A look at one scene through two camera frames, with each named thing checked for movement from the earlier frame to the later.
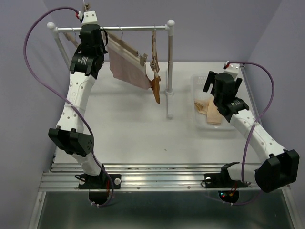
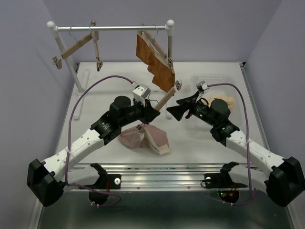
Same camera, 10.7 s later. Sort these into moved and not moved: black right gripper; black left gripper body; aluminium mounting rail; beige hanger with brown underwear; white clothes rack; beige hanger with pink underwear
Moved: black right gripper; beige hanger with pink underwear; black left gripper body; beige hanger with brown underwear
Not moved: aluminium mounting rail; white clothes rack
